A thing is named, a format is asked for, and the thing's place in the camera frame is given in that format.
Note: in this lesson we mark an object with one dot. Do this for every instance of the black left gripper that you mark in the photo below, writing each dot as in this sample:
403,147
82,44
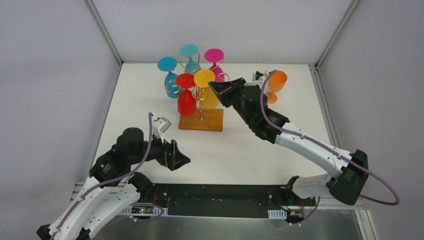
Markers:
168,154

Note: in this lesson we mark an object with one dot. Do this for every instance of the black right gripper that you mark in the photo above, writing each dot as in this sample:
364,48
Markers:
234,94

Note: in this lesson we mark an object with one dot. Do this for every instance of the yellow wine glass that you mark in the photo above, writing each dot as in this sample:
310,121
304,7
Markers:
207,97

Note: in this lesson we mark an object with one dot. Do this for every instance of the magenta wine glass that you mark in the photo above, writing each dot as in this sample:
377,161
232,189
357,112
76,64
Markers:
216,57

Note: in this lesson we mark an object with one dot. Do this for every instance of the orange wine glass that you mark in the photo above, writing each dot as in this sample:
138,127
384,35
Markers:
276,81

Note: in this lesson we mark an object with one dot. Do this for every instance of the blue wine glass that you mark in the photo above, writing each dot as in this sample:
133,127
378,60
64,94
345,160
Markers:
168,64

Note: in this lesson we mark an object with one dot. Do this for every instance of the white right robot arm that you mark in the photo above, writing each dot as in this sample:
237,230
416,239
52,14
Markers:
342,179

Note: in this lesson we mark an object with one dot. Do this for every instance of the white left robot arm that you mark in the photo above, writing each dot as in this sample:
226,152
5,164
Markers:
111,186

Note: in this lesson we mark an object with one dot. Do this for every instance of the wooden rack base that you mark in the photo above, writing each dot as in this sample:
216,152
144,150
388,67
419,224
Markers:
206,119

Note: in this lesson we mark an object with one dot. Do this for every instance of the red wine glass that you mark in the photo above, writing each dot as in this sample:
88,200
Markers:
186,103

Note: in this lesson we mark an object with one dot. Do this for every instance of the teal wine glass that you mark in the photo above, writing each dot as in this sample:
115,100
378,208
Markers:
191,51

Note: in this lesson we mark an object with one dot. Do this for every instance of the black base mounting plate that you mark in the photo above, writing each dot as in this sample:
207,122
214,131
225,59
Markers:
226,201

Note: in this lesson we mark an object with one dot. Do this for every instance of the left controller board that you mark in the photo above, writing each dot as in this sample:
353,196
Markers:
142,210

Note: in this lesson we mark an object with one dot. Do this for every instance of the controller board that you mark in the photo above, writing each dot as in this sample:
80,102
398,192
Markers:
295,217
142,210

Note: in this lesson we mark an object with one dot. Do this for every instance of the right controller board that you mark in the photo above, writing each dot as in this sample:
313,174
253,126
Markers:
295,217

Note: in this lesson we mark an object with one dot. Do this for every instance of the gold wire rack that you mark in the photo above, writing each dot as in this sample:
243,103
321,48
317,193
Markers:
189,83

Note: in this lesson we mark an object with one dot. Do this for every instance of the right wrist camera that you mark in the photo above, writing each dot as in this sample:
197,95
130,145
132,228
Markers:
258,78

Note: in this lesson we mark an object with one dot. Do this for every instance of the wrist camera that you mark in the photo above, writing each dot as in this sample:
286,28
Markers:
258,78
159,126

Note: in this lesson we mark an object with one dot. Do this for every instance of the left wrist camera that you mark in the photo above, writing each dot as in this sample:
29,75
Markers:
159,126

